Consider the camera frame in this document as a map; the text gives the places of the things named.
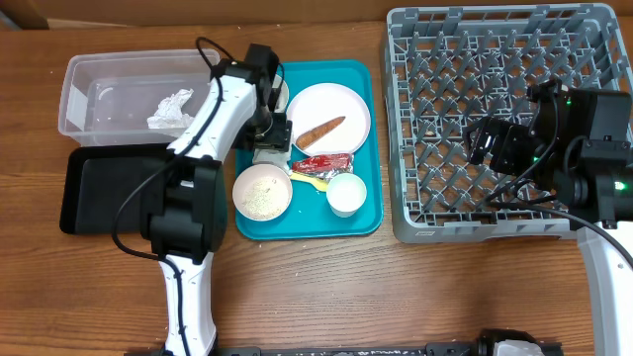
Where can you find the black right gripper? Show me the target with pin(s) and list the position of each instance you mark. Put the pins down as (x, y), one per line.
(508, 138)

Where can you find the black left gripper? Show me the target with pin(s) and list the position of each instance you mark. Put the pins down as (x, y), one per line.
(281, 137)

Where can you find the orange carrot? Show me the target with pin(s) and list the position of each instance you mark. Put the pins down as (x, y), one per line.
(308, 138)

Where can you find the pink bowl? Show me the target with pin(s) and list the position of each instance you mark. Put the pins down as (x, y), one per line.
(262, 192)

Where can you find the red foil snack wrapper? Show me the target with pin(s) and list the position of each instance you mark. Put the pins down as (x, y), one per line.
(325, 166)

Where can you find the white napkin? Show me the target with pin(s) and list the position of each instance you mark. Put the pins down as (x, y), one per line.
(274, 157)

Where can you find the small white bowl with scraps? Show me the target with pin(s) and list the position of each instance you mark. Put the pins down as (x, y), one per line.
(282, 90)

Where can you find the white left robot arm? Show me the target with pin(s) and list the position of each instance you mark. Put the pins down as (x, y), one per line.
(183, 209)

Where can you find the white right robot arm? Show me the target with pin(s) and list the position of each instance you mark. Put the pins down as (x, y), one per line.
(577, 150)

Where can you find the grey dishwasher rack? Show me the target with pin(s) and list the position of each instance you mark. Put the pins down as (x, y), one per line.
(448, 67)

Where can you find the white round plate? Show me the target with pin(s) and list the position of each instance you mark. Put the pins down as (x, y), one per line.
(322, 102)

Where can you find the yellow plastic spoon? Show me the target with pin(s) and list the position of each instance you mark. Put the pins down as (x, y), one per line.
(317, 183)

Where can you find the teal plastic tray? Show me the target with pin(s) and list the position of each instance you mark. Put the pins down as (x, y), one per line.
(309, 214)

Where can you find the crumpled white tissue in bin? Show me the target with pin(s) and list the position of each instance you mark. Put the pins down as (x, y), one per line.
(169, 114)

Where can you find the pale green cup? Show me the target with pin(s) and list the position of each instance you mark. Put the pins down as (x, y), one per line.
(346, 193)

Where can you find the clear plastic bin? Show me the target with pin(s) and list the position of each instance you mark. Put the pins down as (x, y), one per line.
(107, 98)

